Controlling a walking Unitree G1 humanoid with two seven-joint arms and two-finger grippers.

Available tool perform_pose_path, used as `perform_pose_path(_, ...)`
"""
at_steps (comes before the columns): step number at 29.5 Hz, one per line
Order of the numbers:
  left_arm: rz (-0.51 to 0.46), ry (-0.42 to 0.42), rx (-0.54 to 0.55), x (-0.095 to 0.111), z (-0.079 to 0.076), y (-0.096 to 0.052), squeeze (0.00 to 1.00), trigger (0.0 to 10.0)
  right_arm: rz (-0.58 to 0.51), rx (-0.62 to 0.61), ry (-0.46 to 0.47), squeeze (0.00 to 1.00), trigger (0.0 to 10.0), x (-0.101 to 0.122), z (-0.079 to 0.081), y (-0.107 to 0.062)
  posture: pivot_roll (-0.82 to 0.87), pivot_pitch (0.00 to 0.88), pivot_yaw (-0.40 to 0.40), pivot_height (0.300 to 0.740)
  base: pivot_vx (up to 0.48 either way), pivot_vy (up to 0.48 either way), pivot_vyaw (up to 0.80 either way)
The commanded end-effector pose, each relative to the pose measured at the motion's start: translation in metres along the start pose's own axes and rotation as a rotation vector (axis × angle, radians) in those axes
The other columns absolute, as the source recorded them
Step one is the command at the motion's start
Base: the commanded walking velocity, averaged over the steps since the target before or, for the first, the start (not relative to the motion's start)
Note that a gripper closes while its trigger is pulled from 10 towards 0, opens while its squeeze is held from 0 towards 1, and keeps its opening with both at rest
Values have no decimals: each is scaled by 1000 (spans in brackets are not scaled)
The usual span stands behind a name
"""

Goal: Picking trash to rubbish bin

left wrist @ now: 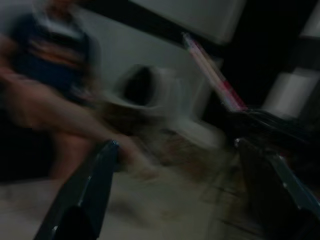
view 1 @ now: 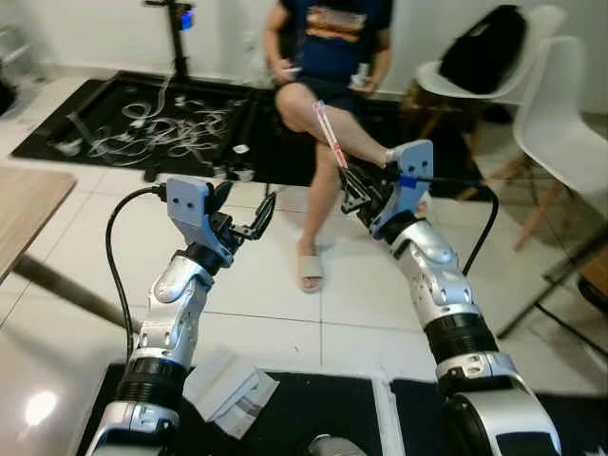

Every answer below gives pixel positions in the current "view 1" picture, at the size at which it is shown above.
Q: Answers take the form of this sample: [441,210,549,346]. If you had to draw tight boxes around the white plastic chair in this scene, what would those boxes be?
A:
[415,5,568,143]
[513,36,608,253]

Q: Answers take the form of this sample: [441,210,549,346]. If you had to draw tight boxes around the wide white floor tape strip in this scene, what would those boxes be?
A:
[372,375,407,456]

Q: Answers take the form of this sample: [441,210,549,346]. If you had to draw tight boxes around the black tripod stand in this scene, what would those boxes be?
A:
[142,0,198,82]

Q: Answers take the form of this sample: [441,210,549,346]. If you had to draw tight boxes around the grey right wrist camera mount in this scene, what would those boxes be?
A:
[370,139,436,240]

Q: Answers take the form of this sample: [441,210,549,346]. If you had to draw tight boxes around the light wooden table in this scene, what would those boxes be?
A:
[0,166,77,284]

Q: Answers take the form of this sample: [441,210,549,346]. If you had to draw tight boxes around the white folded paper pack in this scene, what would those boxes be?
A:
[182,346,280,440]

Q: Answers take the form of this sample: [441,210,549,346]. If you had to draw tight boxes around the black backpack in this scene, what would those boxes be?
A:
[439,5,529,94]

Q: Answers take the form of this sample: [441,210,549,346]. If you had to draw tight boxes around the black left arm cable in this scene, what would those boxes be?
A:
[104,185,167,357]

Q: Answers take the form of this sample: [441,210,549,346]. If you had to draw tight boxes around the beige slipper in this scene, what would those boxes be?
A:
[296,249,327,294]

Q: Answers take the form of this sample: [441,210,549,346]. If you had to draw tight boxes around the black floor mat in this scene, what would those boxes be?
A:
[76,364,608,456]

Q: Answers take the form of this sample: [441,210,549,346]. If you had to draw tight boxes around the grey robot leg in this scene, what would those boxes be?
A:
[309,434,369,456]

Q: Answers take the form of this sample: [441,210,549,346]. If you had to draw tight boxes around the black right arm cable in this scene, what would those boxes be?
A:
[418,176,500,276]

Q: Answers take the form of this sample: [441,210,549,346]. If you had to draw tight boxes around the black mat under cables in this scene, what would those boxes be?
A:
[9,71,286,183]

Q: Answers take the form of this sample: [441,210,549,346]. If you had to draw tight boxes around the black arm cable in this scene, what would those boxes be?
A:
[104,185,167,357]
[418,176,500,276]

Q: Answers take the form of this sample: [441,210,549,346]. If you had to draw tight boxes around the seated person in navy shirt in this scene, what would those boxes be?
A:
[261,0,419,286]

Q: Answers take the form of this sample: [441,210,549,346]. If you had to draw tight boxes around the pink striped paper wrapper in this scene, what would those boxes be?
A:
[313,100,349,174]

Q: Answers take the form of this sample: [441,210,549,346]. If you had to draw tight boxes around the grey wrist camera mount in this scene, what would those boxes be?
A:
[370,139,436,240]
[163,177,235,256]

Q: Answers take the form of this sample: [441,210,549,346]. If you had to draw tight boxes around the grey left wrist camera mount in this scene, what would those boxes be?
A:
[163,177,235,256]

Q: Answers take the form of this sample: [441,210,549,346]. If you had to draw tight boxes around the white tangled cables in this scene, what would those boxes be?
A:
[57,81,248,167]

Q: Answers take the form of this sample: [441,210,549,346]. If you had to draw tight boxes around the grey metal table leg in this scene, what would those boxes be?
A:
[11,255,143,333]

